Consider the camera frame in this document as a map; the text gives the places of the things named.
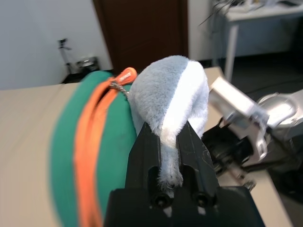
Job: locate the grey white plush toy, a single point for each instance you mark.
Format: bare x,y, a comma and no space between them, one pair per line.
161,94

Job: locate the dark brown door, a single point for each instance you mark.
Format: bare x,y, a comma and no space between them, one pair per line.
142,30

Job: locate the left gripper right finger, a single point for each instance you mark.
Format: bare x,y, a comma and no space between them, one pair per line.
196,156

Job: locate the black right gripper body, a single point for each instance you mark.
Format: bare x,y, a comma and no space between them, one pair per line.
225,146

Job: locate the dark bin with clutter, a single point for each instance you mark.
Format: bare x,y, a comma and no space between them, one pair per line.
87,65

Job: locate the white desk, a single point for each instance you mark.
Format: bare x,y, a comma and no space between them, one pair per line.
260,16

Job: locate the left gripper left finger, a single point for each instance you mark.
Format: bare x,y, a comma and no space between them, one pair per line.
142,153

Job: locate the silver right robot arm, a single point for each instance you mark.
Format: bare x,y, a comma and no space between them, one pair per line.
284,113

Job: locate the orange teal backpack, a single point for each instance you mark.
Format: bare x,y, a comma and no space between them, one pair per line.
64,153

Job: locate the camera tripod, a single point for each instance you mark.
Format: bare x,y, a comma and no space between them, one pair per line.
64,54

